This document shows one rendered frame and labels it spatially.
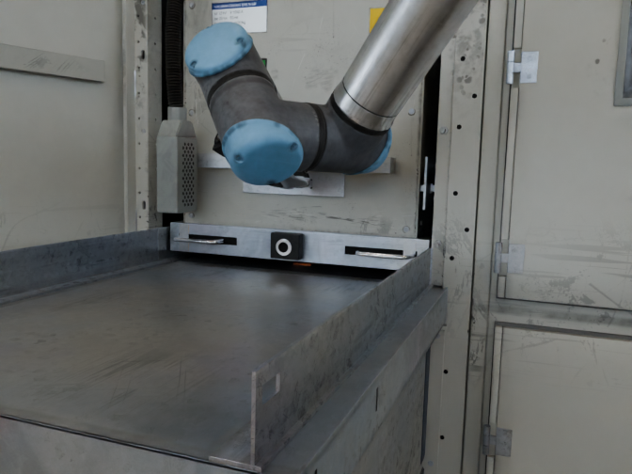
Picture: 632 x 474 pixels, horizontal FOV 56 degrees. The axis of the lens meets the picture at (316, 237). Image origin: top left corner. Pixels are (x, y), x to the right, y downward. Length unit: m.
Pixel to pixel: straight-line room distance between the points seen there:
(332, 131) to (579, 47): 0.42
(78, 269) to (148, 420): 0.61
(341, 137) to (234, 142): 0.15
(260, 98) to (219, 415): 0.40
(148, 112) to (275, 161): 0.57
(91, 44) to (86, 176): 0.25
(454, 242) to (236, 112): 0.47
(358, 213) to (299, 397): 0.67
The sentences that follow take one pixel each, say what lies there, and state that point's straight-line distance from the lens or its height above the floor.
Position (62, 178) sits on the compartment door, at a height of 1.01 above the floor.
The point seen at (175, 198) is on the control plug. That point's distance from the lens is 1.15.
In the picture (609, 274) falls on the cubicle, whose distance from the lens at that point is 1.02.
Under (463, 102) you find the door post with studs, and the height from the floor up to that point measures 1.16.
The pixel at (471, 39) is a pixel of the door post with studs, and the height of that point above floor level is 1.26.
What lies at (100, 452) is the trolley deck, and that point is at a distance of 0.50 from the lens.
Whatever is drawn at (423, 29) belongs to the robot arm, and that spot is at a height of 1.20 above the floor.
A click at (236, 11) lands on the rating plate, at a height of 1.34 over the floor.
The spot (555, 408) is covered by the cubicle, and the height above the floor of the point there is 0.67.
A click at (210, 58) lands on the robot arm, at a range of 0.79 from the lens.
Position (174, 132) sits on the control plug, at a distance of 1.15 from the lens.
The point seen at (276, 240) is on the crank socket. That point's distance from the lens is 1.14.
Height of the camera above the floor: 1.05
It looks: 7 degrees down
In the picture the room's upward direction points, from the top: 2 degrees clockwise
